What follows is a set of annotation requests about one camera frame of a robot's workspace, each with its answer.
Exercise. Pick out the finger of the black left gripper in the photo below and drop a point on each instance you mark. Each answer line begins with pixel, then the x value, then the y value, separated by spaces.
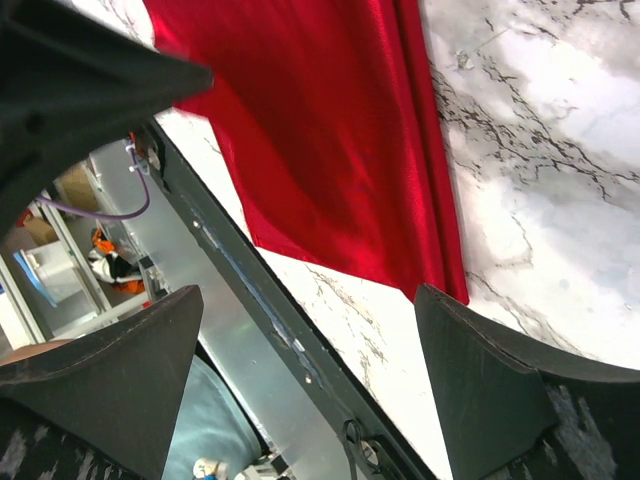
pixel 70 85

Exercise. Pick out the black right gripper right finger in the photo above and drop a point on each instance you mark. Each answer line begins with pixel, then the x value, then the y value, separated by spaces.
pixel 513 407

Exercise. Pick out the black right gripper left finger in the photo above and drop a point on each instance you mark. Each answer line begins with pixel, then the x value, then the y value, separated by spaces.
pixel 119 389

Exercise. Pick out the red cloth napkin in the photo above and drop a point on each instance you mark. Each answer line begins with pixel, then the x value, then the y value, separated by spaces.
pixel 325 115

